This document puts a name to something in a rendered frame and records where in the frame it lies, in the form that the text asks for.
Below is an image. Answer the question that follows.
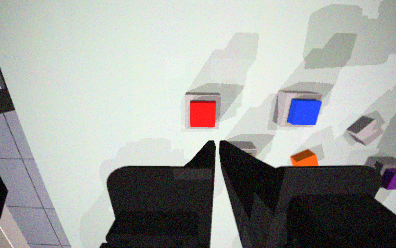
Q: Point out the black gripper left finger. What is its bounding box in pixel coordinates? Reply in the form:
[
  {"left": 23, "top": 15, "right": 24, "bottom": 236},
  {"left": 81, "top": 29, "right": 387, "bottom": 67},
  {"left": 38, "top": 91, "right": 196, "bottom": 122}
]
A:
[{"left": 107, "top": 140, "right": 216, "bottom": 248}]

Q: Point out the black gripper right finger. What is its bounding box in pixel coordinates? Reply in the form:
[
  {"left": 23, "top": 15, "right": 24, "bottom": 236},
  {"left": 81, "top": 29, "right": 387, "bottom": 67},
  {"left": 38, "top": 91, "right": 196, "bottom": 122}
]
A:
[{"left": 219, "top": 140, "right": 382, "bottom": 248}]

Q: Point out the yellow button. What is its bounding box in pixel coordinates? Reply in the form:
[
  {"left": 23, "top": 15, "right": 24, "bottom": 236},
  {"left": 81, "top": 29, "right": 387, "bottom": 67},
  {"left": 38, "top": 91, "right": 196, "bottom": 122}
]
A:
[{"left": 227, "top": 141, "right": 257, "bottom": 158}]

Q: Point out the red button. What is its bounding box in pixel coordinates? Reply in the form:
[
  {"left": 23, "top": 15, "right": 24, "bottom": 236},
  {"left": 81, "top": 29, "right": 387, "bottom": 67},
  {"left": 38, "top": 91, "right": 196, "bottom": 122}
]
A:
[{"left": 185, "top": 92, "right": 221, "bottom": 129}]

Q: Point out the purple button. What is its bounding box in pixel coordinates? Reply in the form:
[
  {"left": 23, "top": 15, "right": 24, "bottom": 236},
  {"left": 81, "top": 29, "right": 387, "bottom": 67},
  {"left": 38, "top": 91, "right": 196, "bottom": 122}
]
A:
[{"left": 365, "top": 156, "right": 396, "bottom": 190}]

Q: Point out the orange cube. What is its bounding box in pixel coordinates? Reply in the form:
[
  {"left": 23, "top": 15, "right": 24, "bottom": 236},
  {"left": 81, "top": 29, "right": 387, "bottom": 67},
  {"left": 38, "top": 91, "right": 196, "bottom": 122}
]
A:
[{"left": 291, "top": 149, "right": 319, "bottom": 166}]

